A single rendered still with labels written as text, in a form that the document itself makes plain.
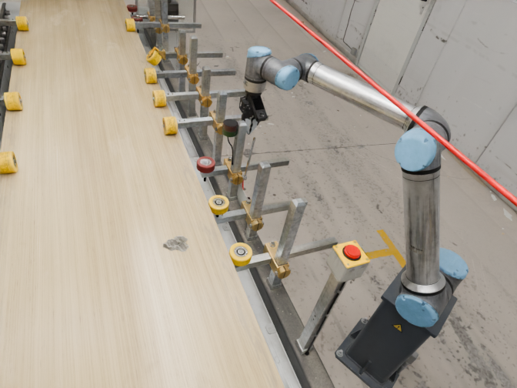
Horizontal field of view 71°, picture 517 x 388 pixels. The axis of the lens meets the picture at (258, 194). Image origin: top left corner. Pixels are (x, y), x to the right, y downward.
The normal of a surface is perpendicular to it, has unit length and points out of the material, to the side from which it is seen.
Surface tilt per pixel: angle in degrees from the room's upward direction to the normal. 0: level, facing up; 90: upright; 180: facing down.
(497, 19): 90
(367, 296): 0
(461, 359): 0
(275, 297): 0
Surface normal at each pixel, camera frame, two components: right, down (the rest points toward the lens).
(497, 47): -0.94, 0.11
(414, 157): -0.69, 0.30
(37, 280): 0.15, -0.73
